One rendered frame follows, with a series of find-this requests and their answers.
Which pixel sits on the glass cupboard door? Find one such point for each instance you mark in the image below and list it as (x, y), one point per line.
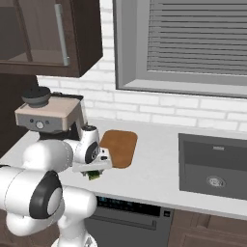
(35, 32)

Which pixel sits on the brown wooden cutting board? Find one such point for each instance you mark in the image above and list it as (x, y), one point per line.
(120, 146)

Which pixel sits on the grey dishwasher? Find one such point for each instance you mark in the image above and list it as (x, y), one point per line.
(128, 231)

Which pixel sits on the green sponge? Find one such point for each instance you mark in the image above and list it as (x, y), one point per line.
(94, 174)

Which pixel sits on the grey window frame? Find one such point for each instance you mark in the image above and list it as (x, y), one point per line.
(128, 45)

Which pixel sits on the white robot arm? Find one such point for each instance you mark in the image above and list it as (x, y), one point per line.
(48, 154)

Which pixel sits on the dark brown wall cupboard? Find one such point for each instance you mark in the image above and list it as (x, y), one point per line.
(87, 35)

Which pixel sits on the beige and grey coffee machine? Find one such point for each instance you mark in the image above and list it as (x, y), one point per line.
(54, 112)

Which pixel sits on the brown base cupboard door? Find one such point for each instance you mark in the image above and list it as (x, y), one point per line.
(209, 231)

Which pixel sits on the grey window blinds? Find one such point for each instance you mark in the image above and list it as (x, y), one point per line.
(196, 35)

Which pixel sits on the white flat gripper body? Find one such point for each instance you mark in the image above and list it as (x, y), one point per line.
(93, 165)

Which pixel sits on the dark grey sink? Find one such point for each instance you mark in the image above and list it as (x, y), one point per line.
(209, 160)

